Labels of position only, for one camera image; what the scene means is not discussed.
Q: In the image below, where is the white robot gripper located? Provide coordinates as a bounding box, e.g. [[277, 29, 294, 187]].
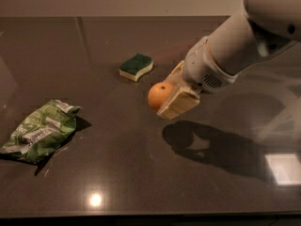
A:
[[157, 37, 238, 120]]

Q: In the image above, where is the orange fruit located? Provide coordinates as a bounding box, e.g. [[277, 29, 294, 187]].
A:
[[148, 82, 173, 111]]

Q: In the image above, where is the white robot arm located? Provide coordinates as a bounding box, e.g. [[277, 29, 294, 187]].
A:
[[157, 0, 301, 120]]

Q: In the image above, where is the green and yellow sponge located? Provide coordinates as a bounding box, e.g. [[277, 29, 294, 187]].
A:
[[119, 54, 153, 82]]

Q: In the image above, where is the crumpled green chip bag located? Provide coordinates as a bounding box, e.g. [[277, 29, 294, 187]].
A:
[[0, 100, 81, 164]]

